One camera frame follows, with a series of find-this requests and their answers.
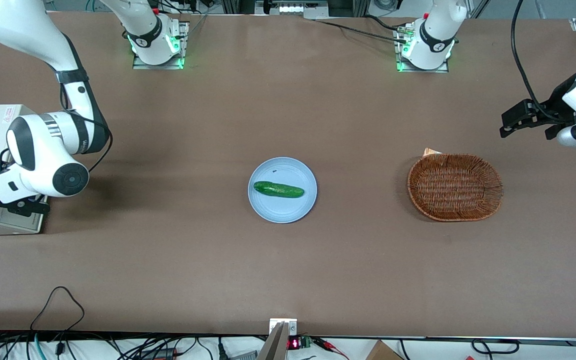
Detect oven door with silver handle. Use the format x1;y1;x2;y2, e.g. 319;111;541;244
0;201;49;235

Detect brown wicker basket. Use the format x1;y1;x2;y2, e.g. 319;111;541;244
407;152;504;223

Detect green cucumber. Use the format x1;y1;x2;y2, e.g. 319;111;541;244
253;181;305;199

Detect light blue plate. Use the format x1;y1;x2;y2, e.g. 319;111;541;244
247;157;318;224

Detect brown cardboard box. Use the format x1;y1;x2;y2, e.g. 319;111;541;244
365;340;405;360

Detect red alligator clip lead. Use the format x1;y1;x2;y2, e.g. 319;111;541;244
312;337;350;359

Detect grey aluminium bar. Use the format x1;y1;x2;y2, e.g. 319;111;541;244
256;321;289;360

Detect black hanging cable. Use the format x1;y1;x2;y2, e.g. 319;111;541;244
510;0;569;123

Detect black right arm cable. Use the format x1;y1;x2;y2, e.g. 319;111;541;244
58;70;114;174

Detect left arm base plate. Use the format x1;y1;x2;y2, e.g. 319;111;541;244
394;24;452;74

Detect thin black looped cable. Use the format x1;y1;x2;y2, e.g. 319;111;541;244
30;286;86;334

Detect thick black table cable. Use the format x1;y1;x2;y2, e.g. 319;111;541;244
313;18;410;45

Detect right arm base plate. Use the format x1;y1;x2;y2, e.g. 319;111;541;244
132;21;190;70

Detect black coiled cable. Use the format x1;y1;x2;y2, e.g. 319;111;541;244
470;338;520;355

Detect silver metal bracket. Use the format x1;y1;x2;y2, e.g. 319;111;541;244
269;318;299;336

